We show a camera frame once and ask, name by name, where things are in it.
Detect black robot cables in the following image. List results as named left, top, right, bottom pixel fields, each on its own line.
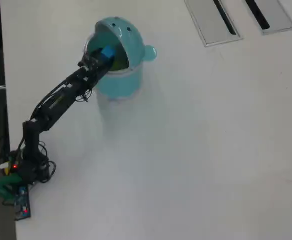
left=37, top=142, right=58, bottom=183

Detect small silver cable hatch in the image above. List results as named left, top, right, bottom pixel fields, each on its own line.
left=244, top=0, right=292, bottom=35

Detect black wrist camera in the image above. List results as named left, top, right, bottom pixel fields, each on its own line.
left=77, top=55, right=92, bottom=68

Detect teal whale-shaped bin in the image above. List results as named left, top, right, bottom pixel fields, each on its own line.
left=82, top=16, right=158, bottom=101

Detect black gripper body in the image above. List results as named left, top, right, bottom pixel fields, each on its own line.
left=79, top=58, right=109, bottom=87

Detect green block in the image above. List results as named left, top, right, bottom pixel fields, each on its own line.
left=110, top=59, right=128, bottom=71

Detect blue block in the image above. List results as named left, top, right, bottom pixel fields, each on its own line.
left=100, top=45, right=115, bottom=62

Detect large silver cable hatch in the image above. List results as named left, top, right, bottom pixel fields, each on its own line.
left=184, top=0, right=243, bottom=48

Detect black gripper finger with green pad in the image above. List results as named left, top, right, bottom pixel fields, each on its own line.
left=87, top=48, right=105, bottom=60
left=98, top=58, right=115, bottom=76

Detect blue circuit board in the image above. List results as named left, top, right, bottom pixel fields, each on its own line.
left=13, top=184, right=32, bottom=221

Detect green table clamp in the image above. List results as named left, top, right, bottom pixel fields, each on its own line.
left=0, top=173, right=23, bottom=201

